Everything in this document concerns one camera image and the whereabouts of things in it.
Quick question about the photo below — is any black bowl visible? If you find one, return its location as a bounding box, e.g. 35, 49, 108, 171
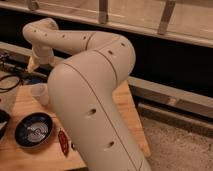
14, 112, 53, 148

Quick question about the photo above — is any red small tool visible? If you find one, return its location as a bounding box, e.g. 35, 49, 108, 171
58, 130, 69, 156

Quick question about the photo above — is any metal rail frame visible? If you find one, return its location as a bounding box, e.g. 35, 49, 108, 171
0, 0, 213, 48

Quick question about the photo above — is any white ceramic cup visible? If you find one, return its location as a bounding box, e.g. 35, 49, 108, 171
30, 83, 49, 106

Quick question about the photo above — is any dark object at left edge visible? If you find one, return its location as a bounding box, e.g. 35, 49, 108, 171
0, 109, 10, 140

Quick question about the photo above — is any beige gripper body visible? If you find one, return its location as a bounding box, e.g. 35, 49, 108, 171
32, 45, 54, 65

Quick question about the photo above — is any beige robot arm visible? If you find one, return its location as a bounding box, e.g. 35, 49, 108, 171
23, 18, 151, 171

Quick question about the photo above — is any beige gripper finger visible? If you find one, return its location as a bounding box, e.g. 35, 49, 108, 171
27, 56, 38, 73

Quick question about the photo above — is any black cable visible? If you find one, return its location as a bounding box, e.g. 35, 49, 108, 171
0, 73, 24, 94

